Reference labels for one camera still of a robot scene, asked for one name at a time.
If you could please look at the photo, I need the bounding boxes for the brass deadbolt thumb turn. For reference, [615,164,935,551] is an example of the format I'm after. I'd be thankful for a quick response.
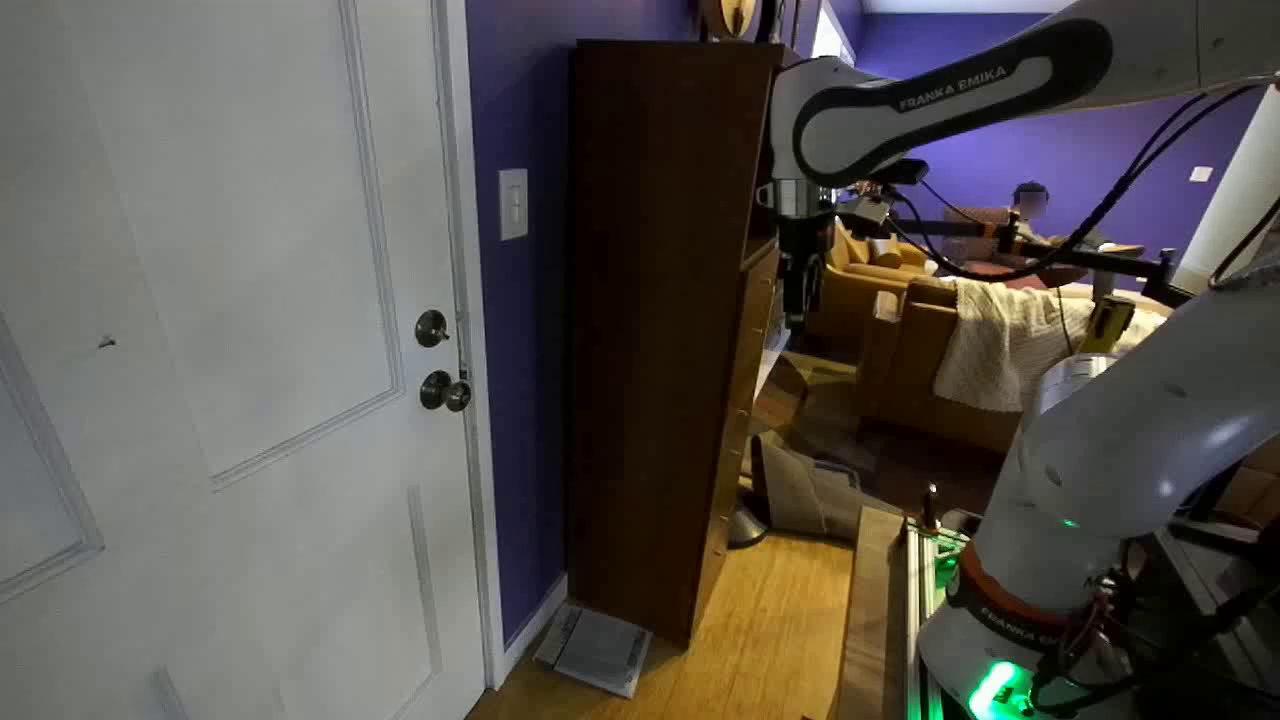
[411,307,448,348]

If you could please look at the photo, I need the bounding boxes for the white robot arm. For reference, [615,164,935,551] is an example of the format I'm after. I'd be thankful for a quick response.
[768,0,1280,720]

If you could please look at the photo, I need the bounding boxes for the brass door knob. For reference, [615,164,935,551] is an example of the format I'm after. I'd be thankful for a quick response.
[420,372,473,412]

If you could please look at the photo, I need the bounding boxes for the white panel door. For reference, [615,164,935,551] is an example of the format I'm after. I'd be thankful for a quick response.
[0,0,483,720]

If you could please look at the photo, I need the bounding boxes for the grey bag on floor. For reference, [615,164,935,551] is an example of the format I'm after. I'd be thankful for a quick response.
[756,433,864,542]

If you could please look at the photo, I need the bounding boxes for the tall dark wooden cabinet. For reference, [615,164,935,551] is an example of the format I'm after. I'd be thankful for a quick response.
[563,41,781,649]

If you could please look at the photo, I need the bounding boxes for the brown couch with blanket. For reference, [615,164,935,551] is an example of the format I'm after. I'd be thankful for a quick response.
[807,221,1177,455]

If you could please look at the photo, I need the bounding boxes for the cream blanket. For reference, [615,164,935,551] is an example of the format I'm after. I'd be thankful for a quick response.
[931,270,1177,415]

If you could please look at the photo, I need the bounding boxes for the person in background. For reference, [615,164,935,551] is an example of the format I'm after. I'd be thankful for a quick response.
[969,181,1050,256]

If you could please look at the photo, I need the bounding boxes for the white light switch plate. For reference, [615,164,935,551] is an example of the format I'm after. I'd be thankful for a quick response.
[502,167,528,241]

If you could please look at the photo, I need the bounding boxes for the white door frame trim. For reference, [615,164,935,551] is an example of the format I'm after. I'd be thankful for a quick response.
[434,0,512,692]

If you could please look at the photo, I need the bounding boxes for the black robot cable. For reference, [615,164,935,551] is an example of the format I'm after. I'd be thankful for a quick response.
[884,75,1268,289]

